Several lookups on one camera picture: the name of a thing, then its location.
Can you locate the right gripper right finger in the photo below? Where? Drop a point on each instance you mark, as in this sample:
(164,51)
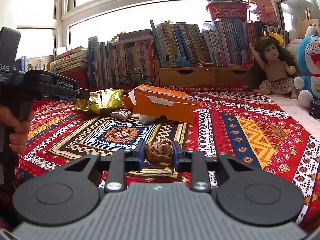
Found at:
(193,162)

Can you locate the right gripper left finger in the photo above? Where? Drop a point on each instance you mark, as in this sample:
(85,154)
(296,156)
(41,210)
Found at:
(122,162)

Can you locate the gold foil snack bag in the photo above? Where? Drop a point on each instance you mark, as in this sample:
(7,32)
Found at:
(100,102)

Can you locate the stacked horizontal books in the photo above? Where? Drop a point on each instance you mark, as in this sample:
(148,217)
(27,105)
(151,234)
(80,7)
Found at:
(71,60)

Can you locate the person's left hand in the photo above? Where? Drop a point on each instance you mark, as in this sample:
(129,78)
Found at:
(19,137)

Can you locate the left upright book row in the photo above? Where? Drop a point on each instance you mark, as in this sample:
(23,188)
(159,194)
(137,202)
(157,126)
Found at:
(25,64)

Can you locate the upright book row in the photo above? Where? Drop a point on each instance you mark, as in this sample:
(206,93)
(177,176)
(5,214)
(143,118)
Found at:
(107,61)
(25,64)

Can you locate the small white brown wrapper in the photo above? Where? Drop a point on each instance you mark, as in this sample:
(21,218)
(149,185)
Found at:
(121,114)

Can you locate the yellow banana peel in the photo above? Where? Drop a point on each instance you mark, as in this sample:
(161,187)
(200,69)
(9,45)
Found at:
(127,102)

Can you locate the orange tissue box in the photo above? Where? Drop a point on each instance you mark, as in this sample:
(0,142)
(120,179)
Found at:
(156,102)

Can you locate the patterned red table cloth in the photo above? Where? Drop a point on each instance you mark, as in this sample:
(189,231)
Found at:
(234,120)

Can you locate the miniature black bicycle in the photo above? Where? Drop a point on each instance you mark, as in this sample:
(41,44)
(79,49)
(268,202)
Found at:
(134,77)

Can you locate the middle upright book row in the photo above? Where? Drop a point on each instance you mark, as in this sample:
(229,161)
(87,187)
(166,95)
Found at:
(107,61)

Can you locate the wooden drawer shelf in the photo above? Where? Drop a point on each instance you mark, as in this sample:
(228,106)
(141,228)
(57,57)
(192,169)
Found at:
(208,76)

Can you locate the brown-haired doll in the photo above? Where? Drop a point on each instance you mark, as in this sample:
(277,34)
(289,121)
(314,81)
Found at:
(278,66)

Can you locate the book row on shelf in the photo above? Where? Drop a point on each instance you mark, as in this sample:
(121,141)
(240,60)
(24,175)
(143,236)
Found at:
(222,43)

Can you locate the blue Doraemon plush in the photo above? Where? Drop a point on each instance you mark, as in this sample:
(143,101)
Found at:
(308,63)

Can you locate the white pink bunny plush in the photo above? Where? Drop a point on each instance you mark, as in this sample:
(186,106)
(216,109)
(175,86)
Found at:
(292,47)

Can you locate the red plastic basket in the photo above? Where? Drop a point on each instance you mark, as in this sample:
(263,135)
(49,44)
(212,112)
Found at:
(228,9)

